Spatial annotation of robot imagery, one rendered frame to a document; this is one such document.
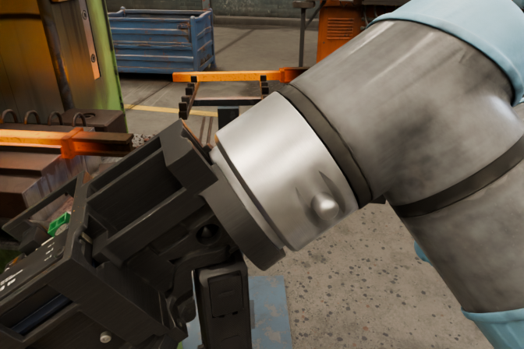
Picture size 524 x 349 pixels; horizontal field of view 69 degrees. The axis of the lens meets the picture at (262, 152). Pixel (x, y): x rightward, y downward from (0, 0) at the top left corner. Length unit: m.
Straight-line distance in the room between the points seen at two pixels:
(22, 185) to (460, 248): 0.56
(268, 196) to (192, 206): 0.03
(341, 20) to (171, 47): 1.81
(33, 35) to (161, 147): 0.78
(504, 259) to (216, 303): 0.13
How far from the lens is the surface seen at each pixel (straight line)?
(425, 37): 0.19
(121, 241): 0.18
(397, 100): 0.18
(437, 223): 0.20
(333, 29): 3.99
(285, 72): 1.21
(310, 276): 1.80
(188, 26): 4.29
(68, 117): 0.86
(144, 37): 4.51
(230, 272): 0.20
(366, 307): 1.72
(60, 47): 0.93
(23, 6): 0.94
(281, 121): 0.17
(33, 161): 0.67
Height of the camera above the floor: 1.26
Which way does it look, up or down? 27 degrees down
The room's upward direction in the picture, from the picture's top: straight up
